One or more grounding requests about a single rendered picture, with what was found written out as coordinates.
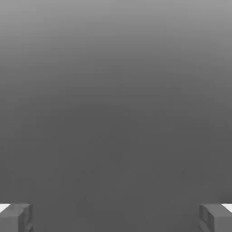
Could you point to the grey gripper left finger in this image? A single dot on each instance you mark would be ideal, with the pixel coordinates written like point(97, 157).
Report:
point(16, 218)

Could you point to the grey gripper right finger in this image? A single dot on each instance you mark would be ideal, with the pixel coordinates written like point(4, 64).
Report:
point(216, 219)

